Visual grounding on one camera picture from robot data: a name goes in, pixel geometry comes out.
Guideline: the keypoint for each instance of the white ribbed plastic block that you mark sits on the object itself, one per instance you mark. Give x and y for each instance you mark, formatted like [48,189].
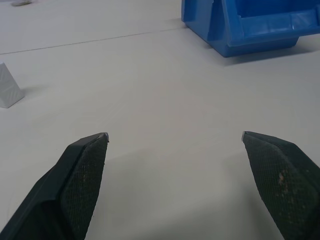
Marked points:
[8,87]

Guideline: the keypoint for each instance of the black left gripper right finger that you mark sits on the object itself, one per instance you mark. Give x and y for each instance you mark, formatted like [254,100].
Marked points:
[285,185]

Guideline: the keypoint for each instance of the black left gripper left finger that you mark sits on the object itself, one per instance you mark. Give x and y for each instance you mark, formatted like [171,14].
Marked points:
[65,190]

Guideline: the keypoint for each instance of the blue plastic storage bin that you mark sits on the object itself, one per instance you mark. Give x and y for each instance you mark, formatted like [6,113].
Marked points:
[247,27]

